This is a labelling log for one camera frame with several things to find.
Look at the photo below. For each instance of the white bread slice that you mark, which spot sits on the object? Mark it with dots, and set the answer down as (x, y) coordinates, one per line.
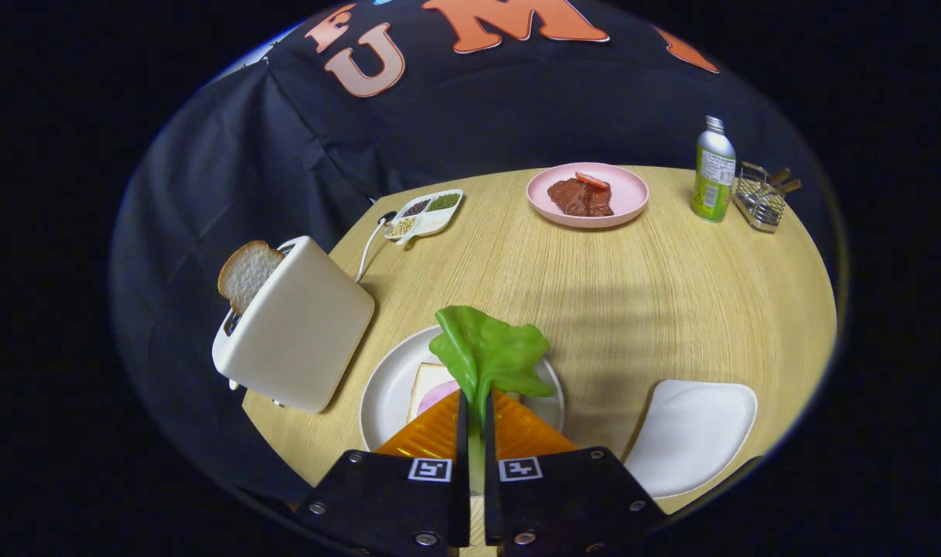
(427, 375)

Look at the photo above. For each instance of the green lettuce leaf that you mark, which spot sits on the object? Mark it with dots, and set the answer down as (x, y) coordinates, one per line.
(489, 352)

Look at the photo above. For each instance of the cream white toaster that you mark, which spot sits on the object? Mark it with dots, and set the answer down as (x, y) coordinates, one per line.
(304, 333)

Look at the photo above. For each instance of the brown meat slice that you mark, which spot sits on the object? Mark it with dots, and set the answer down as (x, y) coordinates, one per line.
(578, 199)

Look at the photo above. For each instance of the white square plate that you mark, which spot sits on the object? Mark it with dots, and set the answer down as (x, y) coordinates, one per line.
(694, 433)

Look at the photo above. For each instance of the pink ham slice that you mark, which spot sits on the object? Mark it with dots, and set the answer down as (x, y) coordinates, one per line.
(438, 396)

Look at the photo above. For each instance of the white round plate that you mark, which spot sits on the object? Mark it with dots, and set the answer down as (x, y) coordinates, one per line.
(389, 387)

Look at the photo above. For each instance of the white divided seasoning tray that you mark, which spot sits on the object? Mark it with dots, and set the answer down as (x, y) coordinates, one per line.
(427, 216)

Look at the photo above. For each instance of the red sausage slice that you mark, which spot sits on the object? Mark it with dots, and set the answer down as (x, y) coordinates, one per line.
(592, 180)

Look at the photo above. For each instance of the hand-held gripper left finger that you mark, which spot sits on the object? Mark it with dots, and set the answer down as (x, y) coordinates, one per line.
(393, 503)

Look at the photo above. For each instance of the black backdrop cloth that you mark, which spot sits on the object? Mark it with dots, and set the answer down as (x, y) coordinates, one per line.
(284, 147)

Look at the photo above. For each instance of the green label metal bottle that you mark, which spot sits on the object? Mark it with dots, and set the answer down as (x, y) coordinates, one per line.
(714, 174)

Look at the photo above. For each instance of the pink round plate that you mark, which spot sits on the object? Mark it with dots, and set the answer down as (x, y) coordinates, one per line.
(629, 189)

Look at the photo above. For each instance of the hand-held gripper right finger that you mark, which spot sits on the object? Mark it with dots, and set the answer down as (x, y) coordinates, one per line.
(563, 503)

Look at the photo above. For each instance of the toasted bread slice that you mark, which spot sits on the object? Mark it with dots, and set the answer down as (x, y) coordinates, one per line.
(247, 272)

